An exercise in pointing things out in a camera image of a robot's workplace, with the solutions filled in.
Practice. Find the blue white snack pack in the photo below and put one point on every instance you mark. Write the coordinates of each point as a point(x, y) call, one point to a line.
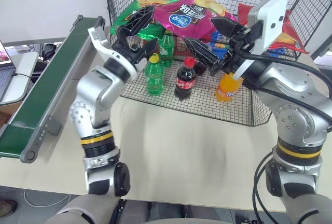
point(218, 37)

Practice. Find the cola bottle red cap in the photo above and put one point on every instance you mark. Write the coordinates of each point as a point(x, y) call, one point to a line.
point(184, 81)

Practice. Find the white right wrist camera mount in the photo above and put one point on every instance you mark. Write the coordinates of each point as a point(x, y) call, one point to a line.
point(272, 21)

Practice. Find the black bag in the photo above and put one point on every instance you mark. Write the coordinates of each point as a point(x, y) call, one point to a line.
point(48, 53)

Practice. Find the red chips bag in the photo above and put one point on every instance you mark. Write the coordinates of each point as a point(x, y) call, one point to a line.
point(288, 32)

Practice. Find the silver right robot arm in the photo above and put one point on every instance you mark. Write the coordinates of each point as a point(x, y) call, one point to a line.
point(293, 89)

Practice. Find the white side table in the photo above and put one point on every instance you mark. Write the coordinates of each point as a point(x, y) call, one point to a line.
point(23, 84)

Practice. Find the orange soda bottle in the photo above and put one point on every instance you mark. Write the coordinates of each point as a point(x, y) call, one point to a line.
point(228, 89)

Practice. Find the grey laptop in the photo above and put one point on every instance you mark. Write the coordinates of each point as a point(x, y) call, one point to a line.
point(5, 78)

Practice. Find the orange yellow chips bag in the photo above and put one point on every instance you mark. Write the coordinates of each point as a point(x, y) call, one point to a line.
point(155, 1)

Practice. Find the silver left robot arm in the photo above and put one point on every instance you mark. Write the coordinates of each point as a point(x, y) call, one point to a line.
point(96, 91)

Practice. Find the purple chips bag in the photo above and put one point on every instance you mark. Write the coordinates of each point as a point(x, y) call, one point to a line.
point(186, 16)

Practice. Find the green chips bag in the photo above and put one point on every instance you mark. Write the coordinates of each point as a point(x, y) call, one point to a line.
point(150, 30)

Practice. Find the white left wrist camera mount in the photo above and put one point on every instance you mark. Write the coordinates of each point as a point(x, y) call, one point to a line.
point(99, 42)

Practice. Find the green soda bottle yellow cap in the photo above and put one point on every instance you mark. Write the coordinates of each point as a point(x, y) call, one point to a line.
point(154, 78)

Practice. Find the green conveyor belt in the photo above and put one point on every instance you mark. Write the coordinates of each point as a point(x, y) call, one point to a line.
point(52, 78)

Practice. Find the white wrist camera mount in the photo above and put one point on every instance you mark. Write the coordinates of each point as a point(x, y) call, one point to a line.
point(272, 21)
point(99, 42)

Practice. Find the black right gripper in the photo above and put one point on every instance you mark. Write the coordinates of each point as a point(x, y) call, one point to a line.
point(233, 58)

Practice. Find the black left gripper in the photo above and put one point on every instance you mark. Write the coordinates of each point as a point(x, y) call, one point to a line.
point(131, 51)

